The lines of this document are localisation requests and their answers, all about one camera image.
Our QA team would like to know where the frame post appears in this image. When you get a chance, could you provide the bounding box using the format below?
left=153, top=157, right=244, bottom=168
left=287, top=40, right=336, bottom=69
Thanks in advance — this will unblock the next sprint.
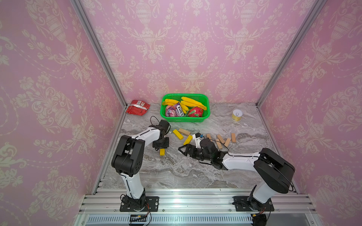
left=255, top=0, right=327, bottom=109
left=70, top=0, right=128, bottom=109

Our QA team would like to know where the red dragon fruit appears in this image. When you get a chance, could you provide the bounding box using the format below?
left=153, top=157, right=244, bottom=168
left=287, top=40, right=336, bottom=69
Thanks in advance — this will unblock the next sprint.
left=187, top=107, right=204, bottom=118

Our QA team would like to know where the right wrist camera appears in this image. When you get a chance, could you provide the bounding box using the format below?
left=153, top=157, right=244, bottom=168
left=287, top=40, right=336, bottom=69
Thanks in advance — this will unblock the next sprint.
left=192, top=133, right=204, bottom=148

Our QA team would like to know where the right frame post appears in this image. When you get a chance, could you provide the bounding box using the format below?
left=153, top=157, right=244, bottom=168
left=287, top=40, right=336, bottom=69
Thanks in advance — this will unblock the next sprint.
left=255, top=0, right=327, bottom=109

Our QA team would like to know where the purple snack packet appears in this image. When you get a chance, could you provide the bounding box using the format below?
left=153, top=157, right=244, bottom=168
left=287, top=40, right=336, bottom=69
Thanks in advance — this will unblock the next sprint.
left=165, top=103, right=185, bottom=117

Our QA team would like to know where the wooden block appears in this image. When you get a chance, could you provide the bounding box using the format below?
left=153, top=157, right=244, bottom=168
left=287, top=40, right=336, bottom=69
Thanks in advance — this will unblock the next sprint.
left=224, top=138, right=231, bottom=147
left=178, top=128, right=191, bottom=136

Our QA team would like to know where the red snack bag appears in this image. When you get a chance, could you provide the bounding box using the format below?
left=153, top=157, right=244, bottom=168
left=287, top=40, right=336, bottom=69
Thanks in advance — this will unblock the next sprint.
left=126, top=100, right=150, bottom=116

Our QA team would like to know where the left frame post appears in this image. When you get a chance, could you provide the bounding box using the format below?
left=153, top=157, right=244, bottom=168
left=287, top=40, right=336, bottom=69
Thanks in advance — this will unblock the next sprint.
left=70, top=0, right=128, bottom=109

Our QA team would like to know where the green plastic basket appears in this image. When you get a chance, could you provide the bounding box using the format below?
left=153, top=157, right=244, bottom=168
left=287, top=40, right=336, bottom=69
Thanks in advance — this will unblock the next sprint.
left=160, top=93, right=210, bottom=122

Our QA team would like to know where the right banana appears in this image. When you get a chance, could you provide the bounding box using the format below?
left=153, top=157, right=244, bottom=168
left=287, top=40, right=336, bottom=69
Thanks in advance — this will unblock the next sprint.
left=181, top=97, right=207, bottom=110

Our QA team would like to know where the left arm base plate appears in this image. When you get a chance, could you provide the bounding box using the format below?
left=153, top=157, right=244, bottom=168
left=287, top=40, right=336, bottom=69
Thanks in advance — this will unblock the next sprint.
left=119, top=195, right=159, bottom=212

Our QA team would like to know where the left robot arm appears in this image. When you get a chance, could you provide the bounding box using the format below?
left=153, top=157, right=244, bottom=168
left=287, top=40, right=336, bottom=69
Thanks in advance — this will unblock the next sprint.
left=111, top=120, right=171, bottom=212

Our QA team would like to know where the banana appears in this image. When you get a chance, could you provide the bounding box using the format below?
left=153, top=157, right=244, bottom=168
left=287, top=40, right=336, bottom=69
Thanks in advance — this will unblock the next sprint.
left=181, top=97, right=207, bottom=110
left=162, top=99, right=189, bottom=114

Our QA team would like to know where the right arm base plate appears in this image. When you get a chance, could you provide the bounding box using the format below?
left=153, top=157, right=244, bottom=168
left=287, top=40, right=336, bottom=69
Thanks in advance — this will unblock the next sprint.
left=232, top=196, right=275, bottom=212

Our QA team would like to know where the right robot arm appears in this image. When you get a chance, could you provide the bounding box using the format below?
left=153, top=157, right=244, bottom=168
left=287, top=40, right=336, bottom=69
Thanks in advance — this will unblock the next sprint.
left=178, top=138, right=295, bottom=212

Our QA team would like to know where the wooden block right three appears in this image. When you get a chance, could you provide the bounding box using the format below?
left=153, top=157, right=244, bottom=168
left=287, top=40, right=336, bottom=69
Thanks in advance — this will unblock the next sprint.
left=216, top=139, right=222, bottom=149

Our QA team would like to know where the left banana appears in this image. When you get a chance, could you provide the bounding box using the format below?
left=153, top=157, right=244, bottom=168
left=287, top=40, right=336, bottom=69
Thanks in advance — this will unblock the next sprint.
left=162, top=99, right=189, bottom=114

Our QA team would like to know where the wooden block right two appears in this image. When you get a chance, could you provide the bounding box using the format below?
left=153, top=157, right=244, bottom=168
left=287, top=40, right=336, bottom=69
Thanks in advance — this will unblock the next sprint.
left=217, top=134, right=225, bottom=144

